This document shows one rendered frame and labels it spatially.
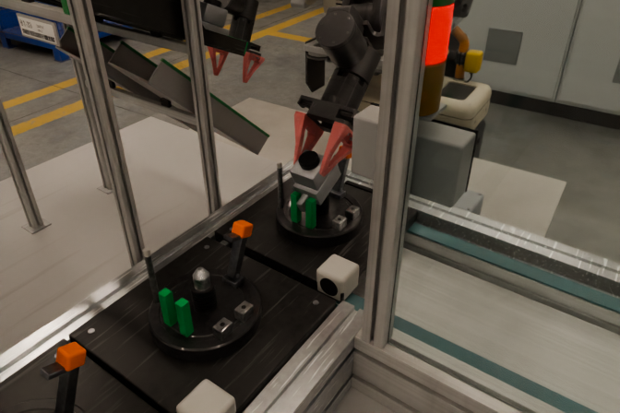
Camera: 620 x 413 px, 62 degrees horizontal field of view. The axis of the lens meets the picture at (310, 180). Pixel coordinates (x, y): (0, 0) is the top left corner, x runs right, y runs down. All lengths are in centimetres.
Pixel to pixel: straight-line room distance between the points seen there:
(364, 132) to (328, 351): 27
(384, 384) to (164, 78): 53
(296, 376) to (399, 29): 40
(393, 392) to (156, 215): 60
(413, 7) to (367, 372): 46
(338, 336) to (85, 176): 78
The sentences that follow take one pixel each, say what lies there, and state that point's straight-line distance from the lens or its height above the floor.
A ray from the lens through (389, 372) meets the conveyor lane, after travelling 68.
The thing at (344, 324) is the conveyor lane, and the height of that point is 95.
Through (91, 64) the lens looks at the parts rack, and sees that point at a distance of 69.
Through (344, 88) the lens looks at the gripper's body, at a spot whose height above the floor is 118.
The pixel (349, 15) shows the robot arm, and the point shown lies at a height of 129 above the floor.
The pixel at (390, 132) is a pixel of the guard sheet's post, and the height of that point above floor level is 125.
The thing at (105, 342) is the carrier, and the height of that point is 97.
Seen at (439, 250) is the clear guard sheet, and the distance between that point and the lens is 54.
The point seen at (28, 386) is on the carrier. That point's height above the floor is 97.
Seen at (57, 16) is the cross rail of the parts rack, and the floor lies 130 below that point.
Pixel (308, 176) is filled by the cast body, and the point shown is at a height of 108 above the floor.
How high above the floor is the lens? 146
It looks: 32 degrees down
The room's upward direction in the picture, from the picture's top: straight up
